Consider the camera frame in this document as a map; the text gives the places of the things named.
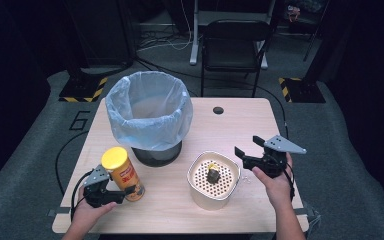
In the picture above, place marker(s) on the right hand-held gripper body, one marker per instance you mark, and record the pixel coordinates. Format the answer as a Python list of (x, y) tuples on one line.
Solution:
[(271, 163)]

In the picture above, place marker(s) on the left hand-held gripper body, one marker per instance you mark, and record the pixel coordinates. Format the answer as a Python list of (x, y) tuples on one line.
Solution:
[(98, 195)]

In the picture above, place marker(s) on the yellow chips can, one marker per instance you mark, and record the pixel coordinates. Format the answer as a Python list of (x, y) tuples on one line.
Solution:
[(125, 173)]

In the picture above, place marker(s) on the person's left hand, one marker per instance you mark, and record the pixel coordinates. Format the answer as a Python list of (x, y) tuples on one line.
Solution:
[(86, 215)]

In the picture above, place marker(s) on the person's right hand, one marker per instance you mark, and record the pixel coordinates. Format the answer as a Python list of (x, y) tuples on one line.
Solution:
[(278, 190)]

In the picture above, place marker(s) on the clear plastic scrap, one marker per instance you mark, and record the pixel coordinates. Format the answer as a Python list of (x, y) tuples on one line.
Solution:
[(246, 178)]

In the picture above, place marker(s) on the dark lump with yellow bit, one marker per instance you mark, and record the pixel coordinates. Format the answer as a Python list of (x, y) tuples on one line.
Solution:
[(213, 175)]

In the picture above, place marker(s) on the black trash bin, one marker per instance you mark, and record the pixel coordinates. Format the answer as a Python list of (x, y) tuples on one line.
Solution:
[(156, 158)]

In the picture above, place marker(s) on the cream perforated strainer container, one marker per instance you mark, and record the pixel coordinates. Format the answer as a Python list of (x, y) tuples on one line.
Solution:
[(210, 198)]

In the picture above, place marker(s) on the pale blue trash bag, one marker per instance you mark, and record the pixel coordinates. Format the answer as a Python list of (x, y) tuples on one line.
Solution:
[(146, 133)]

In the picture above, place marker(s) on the hazard striped stand base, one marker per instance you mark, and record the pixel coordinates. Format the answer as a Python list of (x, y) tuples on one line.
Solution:
[(83, 90), (303, 91)]

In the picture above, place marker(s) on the black folding chair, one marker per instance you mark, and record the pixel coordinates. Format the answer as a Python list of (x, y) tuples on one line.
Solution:
[(233, 50)]

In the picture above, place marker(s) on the black equipment stand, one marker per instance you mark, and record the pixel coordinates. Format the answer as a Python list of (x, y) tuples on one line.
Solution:
[(316, 43), (96, 33)]

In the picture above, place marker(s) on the pink and white object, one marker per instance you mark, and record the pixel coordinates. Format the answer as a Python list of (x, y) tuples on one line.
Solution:
[(293, 13)]

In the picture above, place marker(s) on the white metal desk frame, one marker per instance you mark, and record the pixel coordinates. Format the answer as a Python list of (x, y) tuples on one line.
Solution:
[(194, 40)]

